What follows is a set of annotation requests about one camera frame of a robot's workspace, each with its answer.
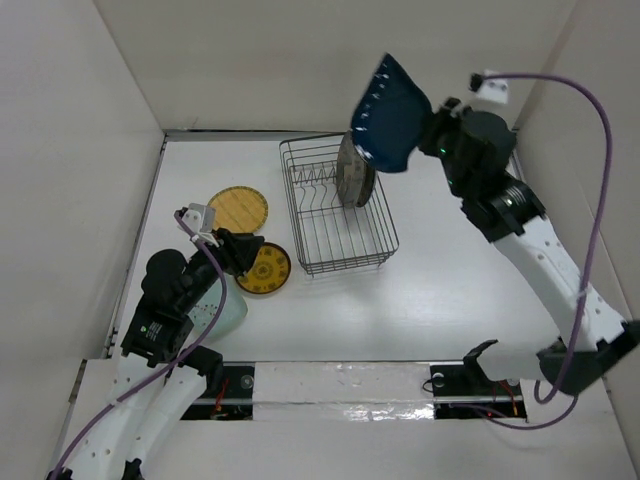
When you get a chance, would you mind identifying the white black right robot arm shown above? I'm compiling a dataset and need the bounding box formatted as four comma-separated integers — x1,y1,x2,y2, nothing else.
419,97,639,396

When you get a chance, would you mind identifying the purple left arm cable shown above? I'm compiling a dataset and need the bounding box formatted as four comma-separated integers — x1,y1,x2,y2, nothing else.
49,207,230,479

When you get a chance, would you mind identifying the grey wire dish rack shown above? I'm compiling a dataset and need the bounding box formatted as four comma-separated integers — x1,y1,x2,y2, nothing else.
279,133,399,276

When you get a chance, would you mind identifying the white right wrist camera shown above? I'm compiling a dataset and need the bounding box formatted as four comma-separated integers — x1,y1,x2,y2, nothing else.
469,70,509,105

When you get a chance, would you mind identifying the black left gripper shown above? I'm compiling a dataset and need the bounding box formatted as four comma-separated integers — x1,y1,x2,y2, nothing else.
180,225,263,311

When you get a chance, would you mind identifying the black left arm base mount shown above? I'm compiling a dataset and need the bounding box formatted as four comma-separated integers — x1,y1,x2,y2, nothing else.
198,363,255,421

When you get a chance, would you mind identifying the yellow plate brown rim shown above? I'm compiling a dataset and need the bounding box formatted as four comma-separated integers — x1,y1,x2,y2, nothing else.
235,242,292,295

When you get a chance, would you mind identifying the round woven bamboo tray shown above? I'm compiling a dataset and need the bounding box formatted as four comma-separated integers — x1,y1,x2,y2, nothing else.
208,185,269,233

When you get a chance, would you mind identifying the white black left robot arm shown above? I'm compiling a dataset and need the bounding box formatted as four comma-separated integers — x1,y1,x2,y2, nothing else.
48,229,265,479

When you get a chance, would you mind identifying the grey deer pattern plate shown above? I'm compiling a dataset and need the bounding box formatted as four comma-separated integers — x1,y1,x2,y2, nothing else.
336,131,368,208

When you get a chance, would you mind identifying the light teal berry plate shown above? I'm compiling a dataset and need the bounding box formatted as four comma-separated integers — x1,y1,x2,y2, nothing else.
189,274,248,342

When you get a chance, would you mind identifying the dark blue leaf plate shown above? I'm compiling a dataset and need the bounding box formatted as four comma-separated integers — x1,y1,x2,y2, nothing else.
350,53,433,173

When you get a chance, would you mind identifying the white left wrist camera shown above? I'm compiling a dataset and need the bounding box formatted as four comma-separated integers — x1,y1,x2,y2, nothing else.
174,203,217,245

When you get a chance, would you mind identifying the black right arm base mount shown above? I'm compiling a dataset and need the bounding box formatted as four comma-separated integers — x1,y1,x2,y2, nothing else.
429,364,522,399

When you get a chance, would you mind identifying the blue floral white plate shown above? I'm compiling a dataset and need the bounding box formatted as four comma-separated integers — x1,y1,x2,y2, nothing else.
356,165,377,208

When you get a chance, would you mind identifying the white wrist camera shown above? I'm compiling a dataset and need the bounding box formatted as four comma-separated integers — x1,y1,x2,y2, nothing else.
469,70,509,105
174,203,217,245

